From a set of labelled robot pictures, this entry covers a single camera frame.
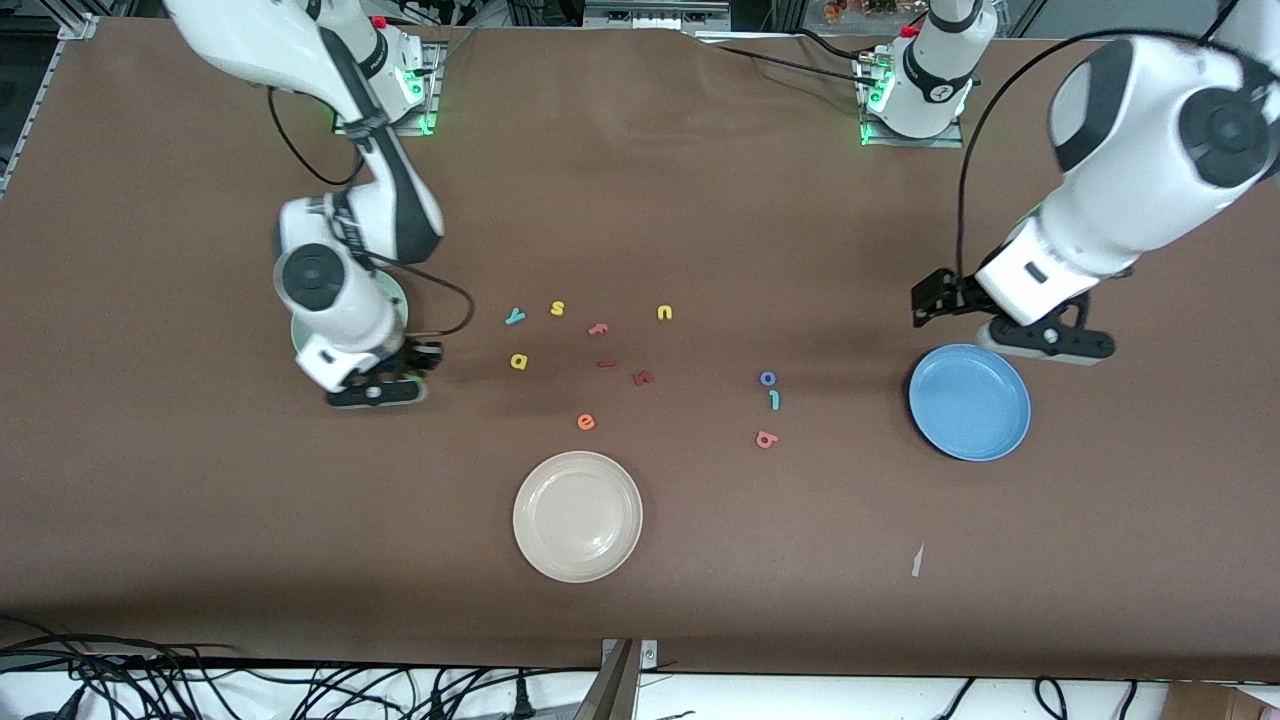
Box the aluminium profile rail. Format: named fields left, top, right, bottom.
left=0, top=14, right=101, bottom=196

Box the metal table bracket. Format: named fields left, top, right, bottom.
left=572, top=638, right=661, bottom=720

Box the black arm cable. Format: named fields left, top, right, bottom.
left=265, top=85, right=476, bottom=341
left=955, top=28, right=1241, bottom=281

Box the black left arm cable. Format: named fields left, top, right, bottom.
left=955, top=28, right=1241, bottom=281

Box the green plate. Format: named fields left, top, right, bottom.
left=290, top=278, right=411, bottom=353

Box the cardboard box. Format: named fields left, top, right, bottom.
left=1165, top=682, right=1280, bottom=720

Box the blue plate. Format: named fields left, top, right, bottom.
left=908, top=343, right=1032, bottom=463

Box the black base cable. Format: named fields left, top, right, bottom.
left=795, top=27, right=871, bottom=63
left=712, top=42, right=881, bottom=86

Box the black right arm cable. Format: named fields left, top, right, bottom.
left=265, top=85, right=476, bottom=341

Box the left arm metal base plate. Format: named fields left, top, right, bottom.
left=860, top=52, right=966, bottom=149

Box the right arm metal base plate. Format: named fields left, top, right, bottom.
left=395, top=42, right=442, bottom=136

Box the beige plate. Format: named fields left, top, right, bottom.
left=512, top=450, right=644, bottom=584

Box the grey metal frame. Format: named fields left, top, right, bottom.
left=585, top=0, right=731, bottom=31

